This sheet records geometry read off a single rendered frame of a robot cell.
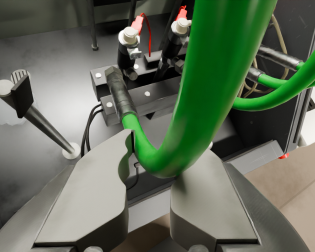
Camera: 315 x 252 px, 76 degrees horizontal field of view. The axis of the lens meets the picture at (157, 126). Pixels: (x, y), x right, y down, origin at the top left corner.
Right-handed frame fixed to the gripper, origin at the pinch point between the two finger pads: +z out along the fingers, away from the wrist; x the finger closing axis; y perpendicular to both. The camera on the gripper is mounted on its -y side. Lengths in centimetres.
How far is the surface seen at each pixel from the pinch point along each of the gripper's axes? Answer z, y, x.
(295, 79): 4.1, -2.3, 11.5
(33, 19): 46, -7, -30
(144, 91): 27.6, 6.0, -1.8
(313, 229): 85, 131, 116
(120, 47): 17.8, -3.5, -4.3
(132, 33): 16.9, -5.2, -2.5
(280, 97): 5.2, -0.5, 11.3
